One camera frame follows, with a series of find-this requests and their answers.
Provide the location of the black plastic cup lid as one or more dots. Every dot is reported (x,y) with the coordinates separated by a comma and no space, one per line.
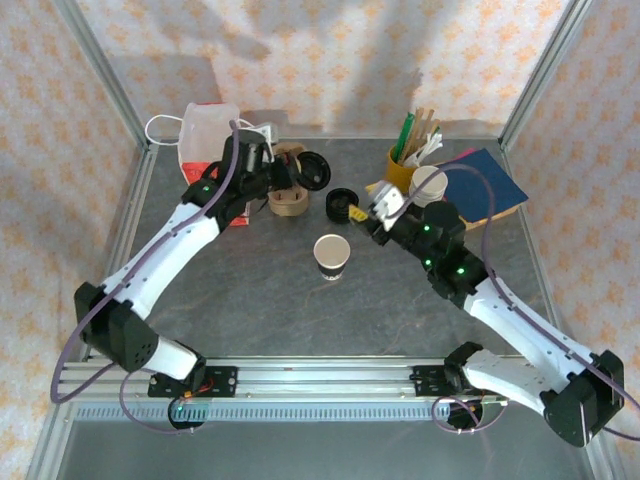
(316,172)

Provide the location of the paper coffee cup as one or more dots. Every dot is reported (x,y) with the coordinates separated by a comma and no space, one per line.
(331,252)

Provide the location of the red white paper bag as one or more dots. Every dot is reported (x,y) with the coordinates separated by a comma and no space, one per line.
(205,135)

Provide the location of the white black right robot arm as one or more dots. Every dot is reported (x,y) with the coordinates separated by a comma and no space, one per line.
(525,325)

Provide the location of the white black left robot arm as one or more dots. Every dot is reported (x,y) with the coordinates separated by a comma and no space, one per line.
(150,280)

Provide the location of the stack of pulp cup carriers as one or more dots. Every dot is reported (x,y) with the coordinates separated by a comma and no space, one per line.
(289,202)

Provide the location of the yellow holder cup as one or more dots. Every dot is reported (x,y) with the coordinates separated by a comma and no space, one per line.
(397,177)

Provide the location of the stack of paper cups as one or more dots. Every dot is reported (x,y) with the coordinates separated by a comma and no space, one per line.
(427,182)

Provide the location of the tan napkin stack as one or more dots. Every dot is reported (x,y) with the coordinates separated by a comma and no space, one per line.
(500,214)

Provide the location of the white wrapped straw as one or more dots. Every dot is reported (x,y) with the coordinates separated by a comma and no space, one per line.
(430,142)
(425,154)

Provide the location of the blue napkin stack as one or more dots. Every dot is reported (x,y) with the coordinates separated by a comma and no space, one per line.
(500,180)

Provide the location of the green straw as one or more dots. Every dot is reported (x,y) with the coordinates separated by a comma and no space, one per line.
(405,137)

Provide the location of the pink napkin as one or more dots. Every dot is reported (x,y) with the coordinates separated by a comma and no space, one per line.
(469,152)

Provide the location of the wooden stirrer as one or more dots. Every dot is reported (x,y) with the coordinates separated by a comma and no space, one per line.
(434,127)
(416,125)
(425,127)

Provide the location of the aluminium table side rail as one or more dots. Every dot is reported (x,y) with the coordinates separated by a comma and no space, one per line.
(135,200)
(531,240)

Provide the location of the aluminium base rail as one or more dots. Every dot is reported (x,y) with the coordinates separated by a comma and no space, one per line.
(320,380)

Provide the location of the aluminium frame post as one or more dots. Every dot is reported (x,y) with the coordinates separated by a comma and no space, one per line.
(102,70)
(544,70)

